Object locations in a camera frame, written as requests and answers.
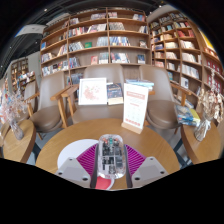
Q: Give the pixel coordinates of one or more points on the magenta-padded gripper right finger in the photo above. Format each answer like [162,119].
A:
[150,170]

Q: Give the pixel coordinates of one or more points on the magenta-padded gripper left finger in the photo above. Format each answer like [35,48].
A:
[71,170]

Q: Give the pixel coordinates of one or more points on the transparent computer mouse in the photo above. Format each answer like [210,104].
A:
[111,156]

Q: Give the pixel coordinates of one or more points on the white mouse pad, red wrist rest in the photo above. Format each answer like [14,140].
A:
[75,148]

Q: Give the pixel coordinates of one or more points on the round wooden side table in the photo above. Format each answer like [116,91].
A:
[18,148]
[201,148]

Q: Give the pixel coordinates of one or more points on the stack of colourful books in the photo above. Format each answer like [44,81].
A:
[186,115]

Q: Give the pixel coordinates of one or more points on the white sign on wooden base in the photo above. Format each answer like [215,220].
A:
[135,105]

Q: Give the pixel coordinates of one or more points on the glass vase with dried flowers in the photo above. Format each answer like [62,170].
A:
[202,128]
[16,130]

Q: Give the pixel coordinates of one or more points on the brown padded wooden armchair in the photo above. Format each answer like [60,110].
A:
[50,100]
[103,70]
[160,100]

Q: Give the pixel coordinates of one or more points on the white framed floral picture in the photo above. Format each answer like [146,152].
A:
[92,91]

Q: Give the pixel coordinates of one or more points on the dark cover book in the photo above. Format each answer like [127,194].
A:
[115,93]

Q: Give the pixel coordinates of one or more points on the distant wooden bookshelf unit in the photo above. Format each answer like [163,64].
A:
[20,73]

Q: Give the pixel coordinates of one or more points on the curved wooden bookshelf unit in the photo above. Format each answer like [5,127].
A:
[180,46]

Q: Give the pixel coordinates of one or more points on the wide wooden bookshelf unit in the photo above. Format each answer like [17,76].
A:
[96,36]

